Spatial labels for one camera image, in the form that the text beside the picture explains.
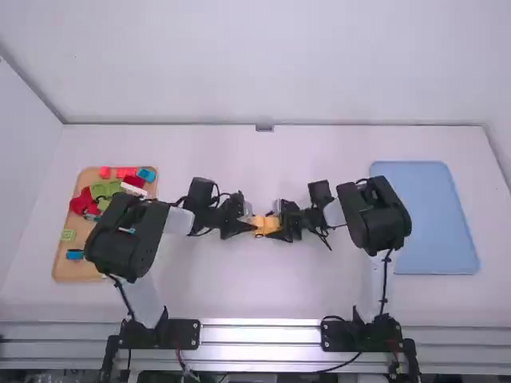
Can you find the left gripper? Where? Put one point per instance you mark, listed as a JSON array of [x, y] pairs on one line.
[[230, 217]]

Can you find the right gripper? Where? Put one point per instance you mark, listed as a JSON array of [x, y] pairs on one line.
[[291, 223]]

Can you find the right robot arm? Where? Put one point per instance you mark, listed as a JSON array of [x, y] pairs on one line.
[[375, 215]]

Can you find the green patterned toy brick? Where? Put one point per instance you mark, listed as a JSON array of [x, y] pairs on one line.
[[68, 235]]

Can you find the tan tray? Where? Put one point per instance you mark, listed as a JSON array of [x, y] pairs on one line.
[[72, 271]]

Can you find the red toy brick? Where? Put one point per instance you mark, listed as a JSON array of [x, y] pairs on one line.
[[127, 172], [133, 182], [105, 172], [81, 203]]

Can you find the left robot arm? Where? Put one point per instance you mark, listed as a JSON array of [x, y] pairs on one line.
[[123, 235]]

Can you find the yellow toy car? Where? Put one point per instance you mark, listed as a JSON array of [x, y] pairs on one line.
[[266, 225]]

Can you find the silver rails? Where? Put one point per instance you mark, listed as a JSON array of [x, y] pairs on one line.
[[259, 339]]

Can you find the blue mat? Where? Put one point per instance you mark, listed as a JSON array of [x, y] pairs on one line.
[[427, 219]]

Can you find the white toy brick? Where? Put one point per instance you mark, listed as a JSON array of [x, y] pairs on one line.
[[135, 189]]

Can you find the blue toy brick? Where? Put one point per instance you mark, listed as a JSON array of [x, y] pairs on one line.
[[74, 254], [147, 175]]

